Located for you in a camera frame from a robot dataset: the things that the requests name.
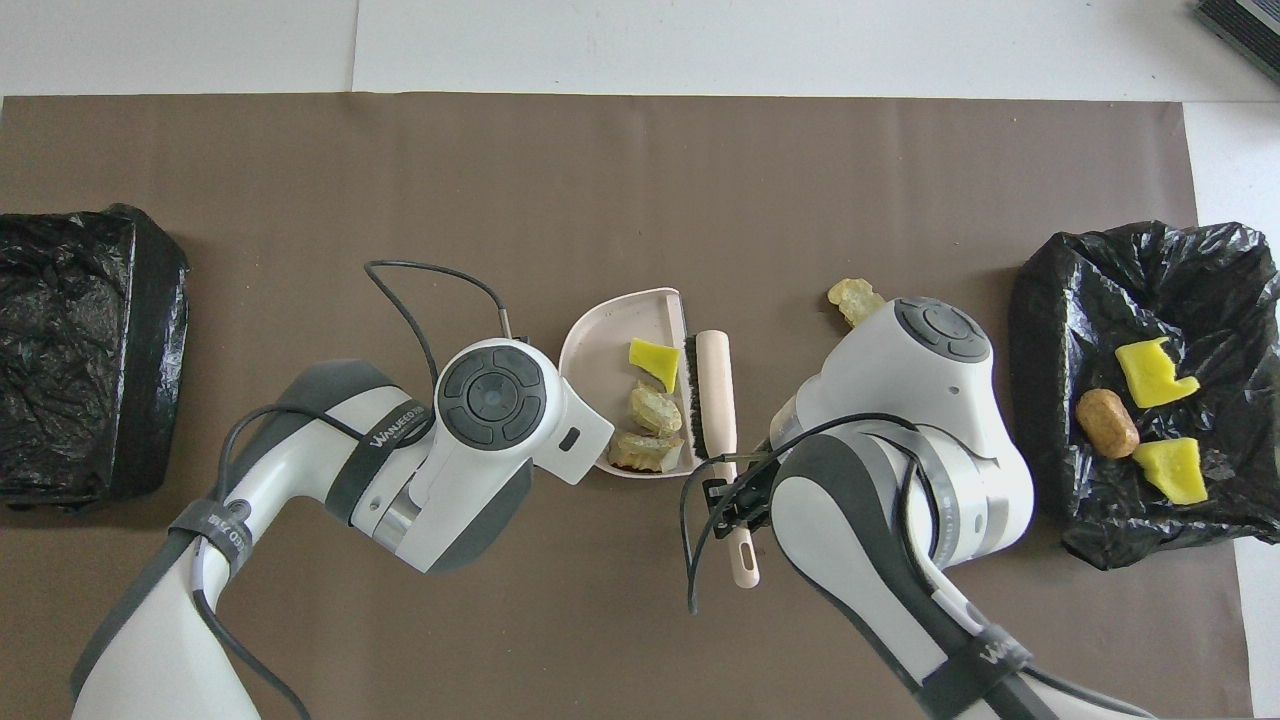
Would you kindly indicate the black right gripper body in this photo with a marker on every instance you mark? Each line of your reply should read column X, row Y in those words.
column 716, row 503

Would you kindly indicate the green and yellow sponge piece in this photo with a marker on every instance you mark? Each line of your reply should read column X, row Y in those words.
column 655, row 362

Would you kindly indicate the brown paper table mat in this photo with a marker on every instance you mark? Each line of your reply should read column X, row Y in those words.
column 640, row 180

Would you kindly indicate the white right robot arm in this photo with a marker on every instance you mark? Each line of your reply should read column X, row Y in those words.
column 900, row 400

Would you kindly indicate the dark ribbed device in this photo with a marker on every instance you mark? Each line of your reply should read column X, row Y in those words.
column 1250, row 25

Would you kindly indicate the beige plastic dustpan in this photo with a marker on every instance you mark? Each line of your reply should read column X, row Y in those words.
column 600, row 370

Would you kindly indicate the notched yellow sponge piece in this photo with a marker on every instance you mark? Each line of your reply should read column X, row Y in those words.
column 1150, row 375

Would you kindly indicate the beige hand brush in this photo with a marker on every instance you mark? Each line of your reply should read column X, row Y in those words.
column 718, row 400

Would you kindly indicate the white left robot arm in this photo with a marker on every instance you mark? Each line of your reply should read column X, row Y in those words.
column 300, row 480

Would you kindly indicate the black bag-lined bin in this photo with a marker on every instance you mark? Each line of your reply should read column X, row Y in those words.
column 1060, row 330
column 60, row 350

